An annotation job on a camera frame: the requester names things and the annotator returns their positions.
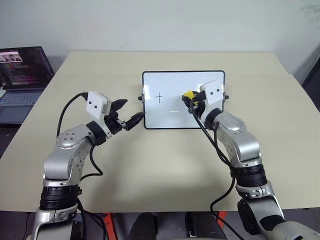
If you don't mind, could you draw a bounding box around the white dry-erase board black frame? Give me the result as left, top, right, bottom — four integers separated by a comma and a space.
141, 70, 227, 130

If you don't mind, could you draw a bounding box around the dark rounded shape under table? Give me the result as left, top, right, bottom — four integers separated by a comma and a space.
185, 211, 228, 240
134, 212, 159, 240

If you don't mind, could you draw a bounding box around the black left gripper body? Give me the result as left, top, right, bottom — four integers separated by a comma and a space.
103, 110, 128, 136

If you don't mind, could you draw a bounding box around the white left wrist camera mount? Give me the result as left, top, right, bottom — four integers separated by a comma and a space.
85, 91, 113, 139

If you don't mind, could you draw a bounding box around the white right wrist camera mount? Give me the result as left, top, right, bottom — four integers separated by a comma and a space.
198, 78, 225, 121

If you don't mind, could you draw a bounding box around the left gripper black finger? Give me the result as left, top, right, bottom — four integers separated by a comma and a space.
124, 111, 146, 132
111, 98, 129, 112

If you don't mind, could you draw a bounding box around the yellow eraser with black base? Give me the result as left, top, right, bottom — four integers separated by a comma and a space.
181, 90, 201, 106

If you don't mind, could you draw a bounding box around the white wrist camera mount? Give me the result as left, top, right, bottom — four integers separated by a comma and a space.
85, 91, 113, 139
198, 78, 225, 121

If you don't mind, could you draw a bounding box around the open dark laptop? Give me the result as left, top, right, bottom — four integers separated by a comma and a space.
0, 46, 55, 125

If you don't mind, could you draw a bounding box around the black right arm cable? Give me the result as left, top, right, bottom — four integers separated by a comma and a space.
188, 98, 242, 240

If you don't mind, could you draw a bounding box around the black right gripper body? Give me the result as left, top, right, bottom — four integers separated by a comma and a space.
191, 90, 209, 119

